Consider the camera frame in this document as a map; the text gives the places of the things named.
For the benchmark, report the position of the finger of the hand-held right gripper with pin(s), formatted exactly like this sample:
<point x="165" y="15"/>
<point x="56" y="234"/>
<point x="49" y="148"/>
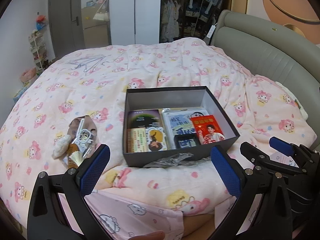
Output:
<point x="281" y="145"/>
<point x="265" y="163"/>

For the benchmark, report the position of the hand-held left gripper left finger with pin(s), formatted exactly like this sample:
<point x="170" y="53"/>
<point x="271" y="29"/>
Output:
<point x="96" y="170"/>

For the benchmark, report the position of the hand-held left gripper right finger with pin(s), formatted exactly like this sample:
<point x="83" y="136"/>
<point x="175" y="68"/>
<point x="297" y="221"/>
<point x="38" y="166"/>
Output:
<point x="225" y="170"/>

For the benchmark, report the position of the wooden comb with tassel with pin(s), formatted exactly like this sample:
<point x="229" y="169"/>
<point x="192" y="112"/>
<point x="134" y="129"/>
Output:
<point x="72" y="148"/>

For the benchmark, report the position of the black cardboard box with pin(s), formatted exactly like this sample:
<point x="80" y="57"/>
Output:
<point x="136" y="158"/>

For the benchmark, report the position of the brown cloth pouch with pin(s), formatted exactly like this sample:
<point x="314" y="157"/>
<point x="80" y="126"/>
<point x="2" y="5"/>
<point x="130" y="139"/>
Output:
<point x="88" y="125"/>

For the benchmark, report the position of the red envelope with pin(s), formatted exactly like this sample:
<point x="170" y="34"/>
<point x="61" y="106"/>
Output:
<point x="207" y="130"/>

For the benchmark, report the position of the yellow green card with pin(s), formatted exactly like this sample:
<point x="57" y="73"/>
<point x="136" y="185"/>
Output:
<point x="136" y="140"/>

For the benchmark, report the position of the person's pink pajamas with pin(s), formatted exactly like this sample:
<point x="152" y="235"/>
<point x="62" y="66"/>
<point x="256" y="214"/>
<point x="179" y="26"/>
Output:
<point x="125" y="212"/>

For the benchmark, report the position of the crinkled clear plastic wrap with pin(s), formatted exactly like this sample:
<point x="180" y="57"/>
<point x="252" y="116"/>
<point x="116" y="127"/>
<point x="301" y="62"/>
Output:
<point x="172" y="161"/>

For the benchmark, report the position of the white blue printed packet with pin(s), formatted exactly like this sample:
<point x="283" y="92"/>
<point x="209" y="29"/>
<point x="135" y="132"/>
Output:
<point x="178" y="127"/>

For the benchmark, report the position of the portrait sticker card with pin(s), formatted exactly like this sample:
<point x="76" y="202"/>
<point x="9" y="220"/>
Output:
<point x="156" y="140"/>

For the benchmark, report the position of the purple booklet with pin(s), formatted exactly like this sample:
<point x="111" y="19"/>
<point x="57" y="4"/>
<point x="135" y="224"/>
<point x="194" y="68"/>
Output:
<point x="143" y="120"/>

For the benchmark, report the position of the grey padded headboard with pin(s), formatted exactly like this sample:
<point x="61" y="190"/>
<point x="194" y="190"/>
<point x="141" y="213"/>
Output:
<point x="262" y="45"/>

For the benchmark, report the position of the pink cartoon printed blanket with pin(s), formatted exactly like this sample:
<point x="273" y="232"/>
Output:
<point x="175" y="67"/>

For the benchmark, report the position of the white power strip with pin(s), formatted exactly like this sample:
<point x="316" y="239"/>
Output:
<point x="211" y="31"/>

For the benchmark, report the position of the white storage rack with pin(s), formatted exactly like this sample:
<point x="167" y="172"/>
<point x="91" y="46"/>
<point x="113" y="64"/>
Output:
<point x="37" y="50"/>

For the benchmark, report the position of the grey door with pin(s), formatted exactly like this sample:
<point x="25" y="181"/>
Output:
<point x="65" y="17"/>

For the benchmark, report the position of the red and blue bags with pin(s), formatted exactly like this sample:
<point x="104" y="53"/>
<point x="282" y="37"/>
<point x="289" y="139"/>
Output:
<point x="40" y="22"/>

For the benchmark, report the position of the white wardrobe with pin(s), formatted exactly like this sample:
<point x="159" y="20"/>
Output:
<point x="135" y="12"/>

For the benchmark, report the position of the dark open shelf unit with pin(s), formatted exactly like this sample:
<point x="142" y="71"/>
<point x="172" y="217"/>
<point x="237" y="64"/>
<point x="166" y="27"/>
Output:
<point x="175" y="12"/>

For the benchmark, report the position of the round orange wall decor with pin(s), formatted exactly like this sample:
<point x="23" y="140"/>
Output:
<point x="287" y="2"/>

